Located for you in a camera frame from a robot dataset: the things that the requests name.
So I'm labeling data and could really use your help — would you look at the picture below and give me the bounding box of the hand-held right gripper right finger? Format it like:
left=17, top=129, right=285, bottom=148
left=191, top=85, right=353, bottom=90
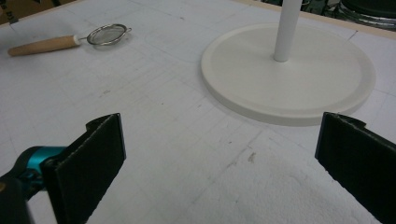
left=314, top=111, right=396, bottom=224

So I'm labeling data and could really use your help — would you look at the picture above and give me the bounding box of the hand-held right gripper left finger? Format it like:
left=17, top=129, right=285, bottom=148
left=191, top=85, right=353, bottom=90
left=40, top=112, right=127, bottom=224

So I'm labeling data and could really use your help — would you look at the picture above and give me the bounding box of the dark round object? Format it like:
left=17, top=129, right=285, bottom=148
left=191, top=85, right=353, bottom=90
left=337, top=0, right=396, bottom=26

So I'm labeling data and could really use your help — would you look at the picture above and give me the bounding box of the small wooden-handled mesh strainer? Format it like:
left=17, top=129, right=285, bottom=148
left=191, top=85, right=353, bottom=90
left=7, top=23, right=133, bottom=58

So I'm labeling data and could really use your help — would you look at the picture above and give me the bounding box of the white round-base pole stand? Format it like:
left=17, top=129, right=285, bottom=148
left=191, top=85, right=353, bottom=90
left=200, top=0, right=376, bottom=127

